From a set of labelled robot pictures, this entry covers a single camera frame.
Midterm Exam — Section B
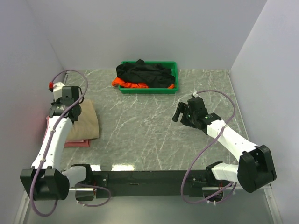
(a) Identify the beige t shirt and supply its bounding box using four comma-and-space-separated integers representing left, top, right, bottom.
66, 99, 100, 142

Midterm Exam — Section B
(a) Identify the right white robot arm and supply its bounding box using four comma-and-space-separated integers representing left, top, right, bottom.
172, 97, 277, 193

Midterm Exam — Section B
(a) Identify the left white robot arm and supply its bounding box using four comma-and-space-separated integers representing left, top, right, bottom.
20, 84, 93, 201

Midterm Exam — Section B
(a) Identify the black t shirt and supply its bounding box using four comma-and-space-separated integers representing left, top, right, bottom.
116, 59, 174, 85

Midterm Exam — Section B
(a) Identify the green plastic bin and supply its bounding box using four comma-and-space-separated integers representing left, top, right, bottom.
118, 61, 179, 94

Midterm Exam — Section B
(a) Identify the light pink folded t shirt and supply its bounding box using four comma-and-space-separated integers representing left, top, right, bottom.
43, 116, 85, 144

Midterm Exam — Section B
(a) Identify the orange t shirt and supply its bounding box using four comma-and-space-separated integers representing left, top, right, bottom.
111, 77, 175, 89

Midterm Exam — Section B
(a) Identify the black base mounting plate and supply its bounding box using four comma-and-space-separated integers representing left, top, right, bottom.
65, 170, 233, 199

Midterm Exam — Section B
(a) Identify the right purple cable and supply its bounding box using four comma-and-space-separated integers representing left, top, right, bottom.
181, 90, 237, 204

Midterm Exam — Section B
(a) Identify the aluminium rail frame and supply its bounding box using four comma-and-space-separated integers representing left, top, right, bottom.
15, 70, 273, 224

